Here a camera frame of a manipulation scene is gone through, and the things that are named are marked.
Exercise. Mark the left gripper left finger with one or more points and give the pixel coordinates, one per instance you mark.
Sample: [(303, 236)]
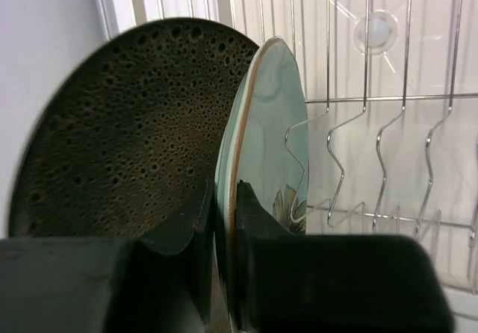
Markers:
[(160, 282)]

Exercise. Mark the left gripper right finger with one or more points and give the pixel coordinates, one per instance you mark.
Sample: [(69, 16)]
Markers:
[(331, 283)]

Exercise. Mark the green floral plate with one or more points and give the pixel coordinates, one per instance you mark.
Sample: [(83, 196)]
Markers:
[(265, 144)]

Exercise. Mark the brown plate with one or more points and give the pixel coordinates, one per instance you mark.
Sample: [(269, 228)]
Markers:
[(132, 132)]

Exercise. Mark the aluminium frame rail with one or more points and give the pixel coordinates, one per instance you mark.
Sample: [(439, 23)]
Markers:
[(116, 16)]

